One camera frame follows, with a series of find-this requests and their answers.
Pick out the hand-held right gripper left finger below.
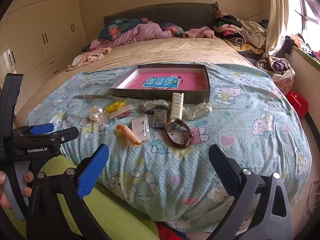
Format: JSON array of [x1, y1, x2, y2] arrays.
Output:
[[26, 144, 118, 240]]

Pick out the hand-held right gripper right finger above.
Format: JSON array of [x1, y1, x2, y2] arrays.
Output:
[[208, 144, 293, 240]]

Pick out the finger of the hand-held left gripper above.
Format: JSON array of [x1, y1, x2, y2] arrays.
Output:
[[30, 127, 79, 146], [11, 123, 55, 137]]

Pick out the pearl hair accessory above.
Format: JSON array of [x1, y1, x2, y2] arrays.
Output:
[[89, 106, 110, 130]]

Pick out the orange spiral hair clip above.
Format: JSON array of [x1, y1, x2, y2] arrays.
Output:
[[115, 124, 142, 147]]

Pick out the brown leather watch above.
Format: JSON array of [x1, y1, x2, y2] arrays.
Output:
[[165, 119, 194, 148]]

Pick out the white hair clip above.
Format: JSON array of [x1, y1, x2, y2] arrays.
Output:
[[169, 92, 185, 120]]

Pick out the clear box of earrings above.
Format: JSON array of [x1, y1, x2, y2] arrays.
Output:
[[152, 109, 167, 128]]

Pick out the grey cardboard box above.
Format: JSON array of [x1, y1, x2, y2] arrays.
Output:
[[109, 64, 211, 105]]

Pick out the person's left hand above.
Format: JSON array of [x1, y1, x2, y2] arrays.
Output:
[[0, 170, 34, 209]]

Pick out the cartoon cat print blanket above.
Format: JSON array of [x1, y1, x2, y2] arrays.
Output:
[[25, 62, 313, 233]]

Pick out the person's green clothing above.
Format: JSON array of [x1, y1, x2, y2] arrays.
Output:
[[4, 154, 160, 240]]

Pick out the slim item in clear wrapper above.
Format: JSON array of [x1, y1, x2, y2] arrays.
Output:
[[74, 93, 110, 100]]

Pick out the yellow item in plastic bag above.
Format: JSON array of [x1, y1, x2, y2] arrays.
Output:
[[105, 99, 134, 118]]

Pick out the earring card in plastic bag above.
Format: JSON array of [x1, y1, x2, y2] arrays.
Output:
[[132, 116, 151, 142]]

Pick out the cream wardrobe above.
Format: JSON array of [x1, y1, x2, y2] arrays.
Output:
[[0, 0, 88, 85]]

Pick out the pale pink yellow garment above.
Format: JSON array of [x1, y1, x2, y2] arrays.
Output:
[[66, 47, 112, 71]]

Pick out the crumpled clear plastic bag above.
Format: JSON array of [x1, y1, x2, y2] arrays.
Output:
[[141, 99, 170, 114]]

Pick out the pink book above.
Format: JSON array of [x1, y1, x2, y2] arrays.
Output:
[[124, 71, 209, 90]]

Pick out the red box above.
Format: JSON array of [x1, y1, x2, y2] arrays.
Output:
[[286, 91, 309, 117]]

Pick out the large floral pillow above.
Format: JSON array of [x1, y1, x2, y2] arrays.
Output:
[[98, 17, 140, 40]]

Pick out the basket of clothes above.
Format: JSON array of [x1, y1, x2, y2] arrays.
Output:
[[256, 56, 297, 95]]

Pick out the beige bedspread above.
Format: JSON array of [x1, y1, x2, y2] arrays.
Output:
[[15, 37, 258, 125]]

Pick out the pink quilt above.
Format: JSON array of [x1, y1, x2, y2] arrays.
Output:
[[89, 21, 175, 52]]

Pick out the pink fluffy garment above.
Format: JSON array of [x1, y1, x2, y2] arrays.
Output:
[[182, 26, 217, 39]]

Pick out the pile of clothes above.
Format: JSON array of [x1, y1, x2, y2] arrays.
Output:
[[214, 10, 268, 54]]

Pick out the clothes on windowsill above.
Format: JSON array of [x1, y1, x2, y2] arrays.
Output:
[[285, 34, 320, 60]]

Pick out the small floral pillow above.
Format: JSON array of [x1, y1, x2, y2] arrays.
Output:
[[160, 22, 184, 37]]

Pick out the dark grey headboard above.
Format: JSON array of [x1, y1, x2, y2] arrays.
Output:
[[103, 2, 218, 30]]

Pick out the cream curtain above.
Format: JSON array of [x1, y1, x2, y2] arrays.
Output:
[[265, 0, 298, 58]]

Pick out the window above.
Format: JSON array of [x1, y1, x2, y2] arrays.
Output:
[[282, 0, 320, 25]]

